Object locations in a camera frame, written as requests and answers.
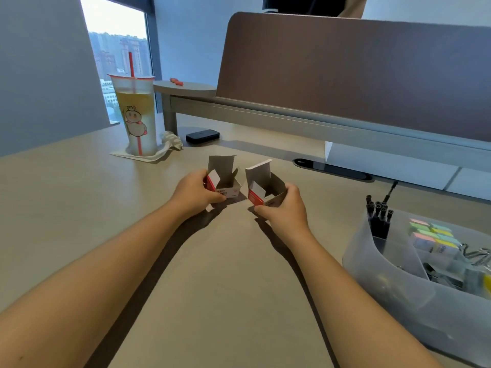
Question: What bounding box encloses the person's left hand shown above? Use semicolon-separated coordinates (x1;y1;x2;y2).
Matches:
169;169;228;221

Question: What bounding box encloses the person's right hand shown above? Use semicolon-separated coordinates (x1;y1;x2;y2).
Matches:
253;183;312;246

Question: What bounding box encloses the small red cardboard box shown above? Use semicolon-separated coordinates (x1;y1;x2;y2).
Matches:
245;159;288;208
203;155;243;212

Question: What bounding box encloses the person's right forearm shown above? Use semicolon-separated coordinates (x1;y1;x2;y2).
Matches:
277;230;443;368

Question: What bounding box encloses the person's left forearm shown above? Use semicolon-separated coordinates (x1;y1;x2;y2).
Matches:
0;203;184;368

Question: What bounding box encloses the black rectangular device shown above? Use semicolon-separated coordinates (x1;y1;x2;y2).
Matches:
186;129;221;145

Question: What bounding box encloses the crumpled white paper wrapper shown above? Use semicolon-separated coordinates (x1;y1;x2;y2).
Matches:
160;130;184;152

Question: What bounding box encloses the white paper napkin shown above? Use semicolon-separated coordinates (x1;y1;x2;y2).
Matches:
110;143;170;162

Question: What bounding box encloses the bunch of black pens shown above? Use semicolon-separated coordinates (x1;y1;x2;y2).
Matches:
365;181;400;240

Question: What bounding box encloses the grey rounded side shelf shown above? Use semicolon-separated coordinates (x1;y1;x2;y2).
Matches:
153;80;218;135

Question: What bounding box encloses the translucent plastic drink cup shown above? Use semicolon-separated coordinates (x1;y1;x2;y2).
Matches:
107;73;159;157

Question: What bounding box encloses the white paper sheet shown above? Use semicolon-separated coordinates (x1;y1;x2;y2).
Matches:
324;142;461;190

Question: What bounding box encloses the clear plastic organizer bin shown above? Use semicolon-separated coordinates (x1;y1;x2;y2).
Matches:
342;206;491;358

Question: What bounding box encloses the red drinking straw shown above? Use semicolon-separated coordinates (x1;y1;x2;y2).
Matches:
128;51;143;157

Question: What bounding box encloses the brown desk partition screen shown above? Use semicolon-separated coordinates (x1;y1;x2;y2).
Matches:
216;11;491;143

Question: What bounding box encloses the stack of pastel sticky notes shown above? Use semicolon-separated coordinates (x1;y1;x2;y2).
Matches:
408;218;462;254

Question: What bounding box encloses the window with city view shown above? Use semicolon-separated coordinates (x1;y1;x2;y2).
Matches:
79;0;155;125

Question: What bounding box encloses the pile of metal binder clips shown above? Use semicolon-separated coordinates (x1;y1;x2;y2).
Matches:
421;243;491;290

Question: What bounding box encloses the black desk cable grommet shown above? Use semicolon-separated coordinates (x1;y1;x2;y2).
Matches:
292;158;375;183

